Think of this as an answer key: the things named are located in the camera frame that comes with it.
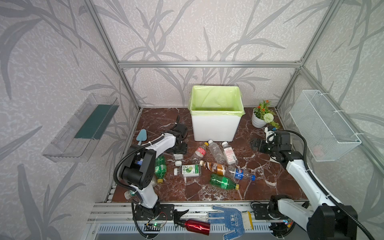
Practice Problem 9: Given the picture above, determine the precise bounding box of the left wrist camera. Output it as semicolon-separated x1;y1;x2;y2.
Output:
171;115;188;141

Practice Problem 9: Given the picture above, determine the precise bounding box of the green plastic bottle yellow cap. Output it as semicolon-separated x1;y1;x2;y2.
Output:
210;174;239;190

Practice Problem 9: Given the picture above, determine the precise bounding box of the square green label bottle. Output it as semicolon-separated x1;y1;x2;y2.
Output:
173;154;184;161

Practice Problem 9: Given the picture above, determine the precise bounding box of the clear acrylic wall shelf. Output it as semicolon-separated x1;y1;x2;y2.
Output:
42;94;120;163

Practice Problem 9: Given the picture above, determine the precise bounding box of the red label yellow cap bottle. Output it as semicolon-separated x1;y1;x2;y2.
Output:
192;142;209;162

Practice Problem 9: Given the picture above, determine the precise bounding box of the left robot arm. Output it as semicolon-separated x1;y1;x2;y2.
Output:
113;130;188;211

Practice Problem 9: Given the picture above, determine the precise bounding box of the light blue spatula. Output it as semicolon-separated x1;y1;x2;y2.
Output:
136;129;147;146

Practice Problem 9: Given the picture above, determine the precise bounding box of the potted plant white pot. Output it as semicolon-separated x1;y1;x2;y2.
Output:
252;100;280;129

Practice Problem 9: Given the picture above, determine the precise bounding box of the beige work glove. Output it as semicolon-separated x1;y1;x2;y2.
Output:
270;156;280;164

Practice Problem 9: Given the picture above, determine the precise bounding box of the yellow sponge pad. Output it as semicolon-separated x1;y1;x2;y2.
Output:
242;212;254;230

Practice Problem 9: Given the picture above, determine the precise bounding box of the white wire mesh basket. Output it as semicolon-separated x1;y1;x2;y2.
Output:
290;90;362;162

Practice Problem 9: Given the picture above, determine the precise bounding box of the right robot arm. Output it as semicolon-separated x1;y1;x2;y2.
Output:
250;130;374;240

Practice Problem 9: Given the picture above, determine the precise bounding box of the brown label tea bottle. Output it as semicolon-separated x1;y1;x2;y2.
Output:
199;160;226;176

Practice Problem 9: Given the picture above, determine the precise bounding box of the small green bottle yellow cap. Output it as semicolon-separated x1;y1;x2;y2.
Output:
155;155;167;184

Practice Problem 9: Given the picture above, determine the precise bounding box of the red metal flask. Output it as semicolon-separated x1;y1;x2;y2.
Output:
173;210;211;236

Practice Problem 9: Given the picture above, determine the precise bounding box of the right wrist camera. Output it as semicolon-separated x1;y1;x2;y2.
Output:
264;126;277;143

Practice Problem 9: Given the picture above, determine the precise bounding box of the white bin with green liner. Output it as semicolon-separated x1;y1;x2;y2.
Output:
188;86;245;142

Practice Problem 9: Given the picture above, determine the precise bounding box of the square red text label bottle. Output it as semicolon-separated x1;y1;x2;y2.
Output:
222;142;238;165

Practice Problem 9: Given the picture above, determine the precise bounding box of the clear bottle white cap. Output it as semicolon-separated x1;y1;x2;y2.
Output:
208;140;226;165

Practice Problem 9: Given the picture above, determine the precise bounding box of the lime label white cap bottle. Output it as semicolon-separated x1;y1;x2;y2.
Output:
174;165;201;178

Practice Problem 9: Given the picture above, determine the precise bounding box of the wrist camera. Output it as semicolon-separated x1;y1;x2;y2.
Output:
264;126;277;143
171;115;188;141

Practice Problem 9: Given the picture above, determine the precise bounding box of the blue dotted knit glove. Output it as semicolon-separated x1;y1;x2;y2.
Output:
207;205;245;240

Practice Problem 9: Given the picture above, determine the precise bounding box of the pepsi bottle blue cap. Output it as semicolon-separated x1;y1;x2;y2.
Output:
225;166;256;182

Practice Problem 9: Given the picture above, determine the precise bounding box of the green circuit board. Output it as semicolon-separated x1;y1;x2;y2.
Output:
145;222;167;232

